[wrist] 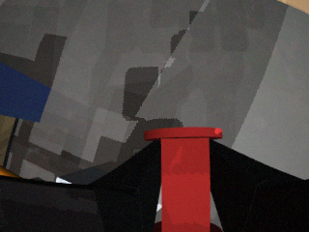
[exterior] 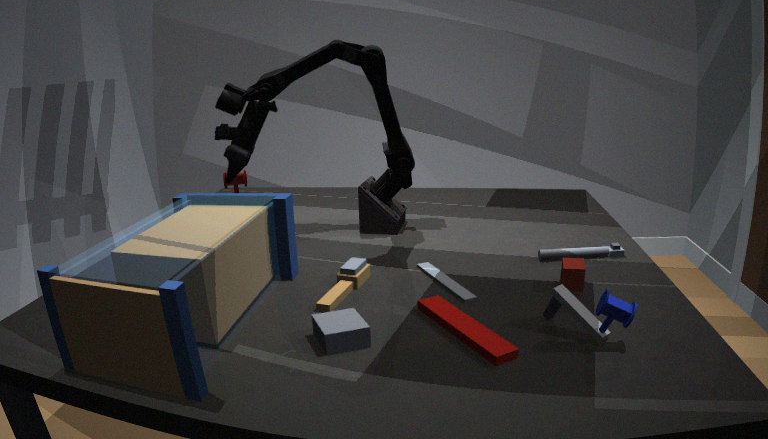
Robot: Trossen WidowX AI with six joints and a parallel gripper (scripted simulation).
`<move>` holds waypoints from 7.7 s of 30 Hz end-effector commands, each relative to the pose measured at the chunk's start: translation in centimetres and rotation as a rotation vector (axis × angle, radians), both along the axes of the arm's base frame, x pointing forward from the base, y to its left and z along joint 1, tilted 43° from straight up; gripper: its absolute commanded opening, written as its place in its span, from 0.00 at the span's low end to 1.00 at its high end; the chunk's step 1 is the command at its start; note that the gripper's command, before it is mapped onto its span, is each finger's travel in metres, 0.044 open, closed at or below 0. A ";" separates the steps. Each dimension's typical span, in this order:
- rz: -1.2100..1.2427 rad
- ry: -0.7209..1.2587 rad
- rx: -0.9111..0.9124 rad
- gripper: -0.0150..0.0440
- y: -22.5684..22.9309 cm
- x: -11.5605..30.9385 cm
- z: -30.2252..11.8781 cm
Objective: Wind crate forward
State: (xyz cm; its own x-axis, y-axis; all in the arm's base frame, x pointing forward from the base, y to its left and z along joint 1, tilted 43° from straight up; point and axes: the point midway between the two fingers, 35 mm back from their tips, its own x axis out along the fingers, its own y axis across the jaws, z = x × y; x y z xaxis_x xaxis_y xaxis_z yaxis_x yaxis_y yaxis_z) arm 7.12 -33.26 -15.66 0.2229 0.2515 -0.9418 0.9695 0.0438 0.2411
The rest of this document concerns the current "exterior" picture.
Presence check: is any clear-panelled rack with blue uprights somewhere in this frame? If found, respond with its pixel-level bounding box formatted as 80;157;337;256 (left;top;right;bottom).
37;195;296;402

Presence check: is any red rectangular bar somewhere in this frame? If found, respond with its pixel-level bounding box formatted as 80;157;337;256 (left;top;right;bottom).
418;296;519;366

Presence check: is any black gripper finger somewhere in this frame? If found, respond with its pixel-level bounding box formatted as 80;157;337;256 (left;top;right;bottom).
226;158;245;184

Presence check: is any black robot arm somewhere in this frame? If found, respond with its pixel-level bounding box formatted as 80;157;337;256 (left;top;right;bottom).
214;40;415;207

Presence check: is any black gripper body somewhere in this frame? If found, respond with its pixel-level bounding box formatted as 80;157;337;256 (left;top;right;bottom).
224;119;262;166

